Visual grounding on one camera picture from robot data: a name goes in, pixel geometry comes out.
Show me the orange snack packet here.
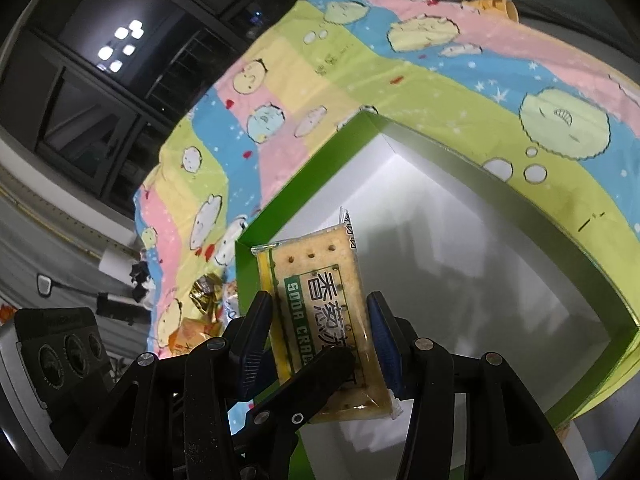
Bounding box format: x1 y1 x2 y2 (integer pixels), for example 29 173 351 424
168 318 222 356

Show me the soda cracker packet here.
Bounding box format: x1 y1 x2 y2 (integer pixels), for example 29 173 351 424
250 210 402 422

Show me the gold wrapped snack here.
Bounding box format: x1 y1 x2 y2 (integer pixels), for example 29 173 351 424
189 274 224 323

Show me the green white storage box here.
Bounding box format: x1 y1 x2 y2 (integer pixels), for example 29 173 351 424
234 109 640 480

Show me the colourful cartoon bedsheet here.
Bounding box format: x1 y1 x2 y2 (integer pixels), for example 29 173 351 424
134 0 639 354

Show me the yellow bag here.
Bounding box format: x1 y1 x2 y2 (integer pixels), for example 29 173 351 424
465 0 520 23

